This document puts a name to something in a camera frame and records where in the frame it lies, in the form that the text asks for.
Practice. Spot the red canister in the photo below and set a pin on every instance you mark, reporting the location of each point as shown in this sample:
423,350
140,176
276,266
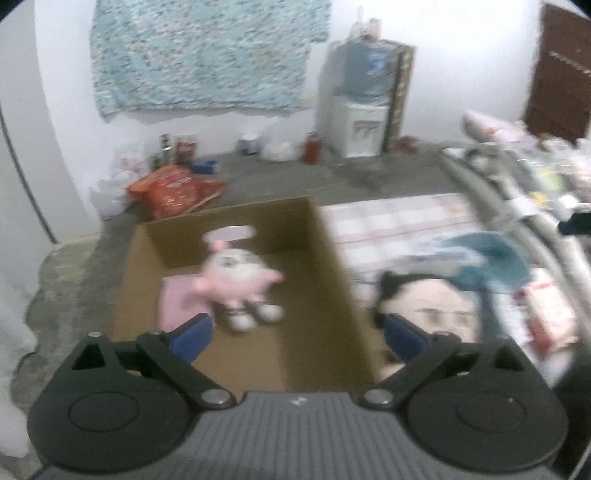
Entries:
311,147

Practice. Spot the pink cloth roll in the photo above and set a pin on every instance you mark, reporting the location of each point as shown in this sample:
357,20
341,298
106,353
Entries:
494,124

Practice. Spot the red can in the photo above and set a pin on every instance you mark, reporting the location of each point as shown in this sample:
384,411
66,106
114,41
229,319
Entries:
186,150

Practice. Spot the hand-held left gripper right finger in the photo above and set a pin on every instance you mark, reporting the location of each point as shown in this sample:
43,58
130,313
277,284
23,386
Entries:
406,339

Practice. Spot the brown wooden door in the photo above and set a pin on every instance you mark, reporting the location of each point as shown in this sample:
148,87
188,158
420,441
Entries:
563,69

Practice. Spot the blue water jug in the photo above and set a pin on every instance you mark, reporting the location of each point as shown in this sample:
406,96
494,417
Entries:
369,69

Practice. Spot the white and blue cup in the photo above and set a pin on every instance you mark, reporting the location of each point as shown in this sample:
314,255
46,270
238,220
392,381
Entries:
248,144

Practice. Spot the green can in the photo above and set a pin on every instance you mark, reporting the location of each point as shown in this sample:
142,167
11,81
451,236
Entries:
165,147

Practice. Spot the pink wipes pack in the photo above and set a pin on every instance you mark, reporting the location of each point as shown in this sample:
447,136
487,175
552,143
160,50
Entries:
549,309

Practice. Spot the white water dispenser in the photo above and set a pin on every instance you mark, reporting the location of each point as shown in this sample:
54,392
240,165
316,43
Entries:
355,129

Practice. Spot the small blue box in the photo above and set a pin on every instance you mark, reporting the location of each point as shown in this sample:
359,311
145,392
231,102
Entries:
203,165

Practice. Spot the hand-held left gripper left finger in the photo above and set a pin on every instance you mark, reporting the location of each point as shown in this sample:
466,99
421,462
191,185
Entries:
191,334

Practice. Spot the white plastic bag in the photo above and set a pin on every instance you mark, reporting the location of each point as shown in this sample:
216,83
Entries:
277,143
115,184

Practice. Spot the pink plush toy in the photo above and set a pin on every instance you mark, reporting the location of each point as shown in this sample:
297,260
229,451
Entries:
231,277

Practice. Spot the blue wipes pack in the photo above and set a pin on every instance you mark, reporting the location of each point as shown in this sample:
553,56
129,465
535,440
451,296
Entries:
494,263

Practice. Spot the black-haired plush doll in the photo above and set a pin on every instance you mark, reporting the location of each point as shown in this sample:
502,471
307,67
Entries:
443,314

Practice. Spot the teal patterned wall cloth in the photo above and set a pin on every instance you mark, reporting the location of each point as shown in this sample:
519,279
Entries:
207,55

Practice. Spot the red snack bag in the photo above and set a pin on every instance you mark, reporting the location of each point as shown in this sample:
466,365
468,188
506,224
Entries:
175,189

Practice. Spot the brown cardboard box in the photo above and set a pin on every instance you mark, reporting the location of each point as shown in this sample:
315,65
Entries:
300,332

